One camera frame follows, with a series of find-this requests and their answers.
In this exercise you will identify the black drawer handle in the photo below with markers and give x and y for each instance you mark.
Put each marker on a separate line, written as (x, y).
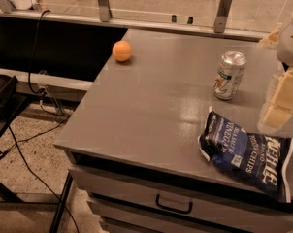
(171, 205)

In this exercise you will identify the metal railing post right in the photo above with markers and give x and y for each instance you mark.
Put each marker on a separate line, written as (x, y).
(223, 11)

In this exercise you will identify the blue kettle chips bag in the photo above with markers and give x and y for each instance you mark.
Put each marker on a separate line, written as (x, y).
(256, 159)

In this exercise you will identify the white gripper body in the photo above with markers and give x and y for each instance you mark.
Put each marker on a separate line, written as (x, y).
(290, 42)

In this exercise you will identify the black side table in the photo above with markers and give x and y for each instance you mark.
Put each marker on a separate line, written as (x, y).
(11, 105)

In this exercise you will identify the grey drawer cabinet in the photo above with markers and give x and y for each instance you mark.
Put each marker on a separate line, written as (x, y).
(135, 135)

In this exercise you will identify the orange fruit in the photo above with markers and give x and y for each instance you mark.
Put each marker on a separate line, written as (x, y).
(122, 51)

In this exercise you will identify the silver soda can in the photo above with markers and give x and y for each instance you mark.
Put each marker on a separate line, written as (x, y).
(229, 74)

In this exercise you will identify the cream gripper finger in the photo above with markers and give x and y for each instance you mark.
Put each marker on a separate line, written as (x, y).
(278, 106)
(270, 41)

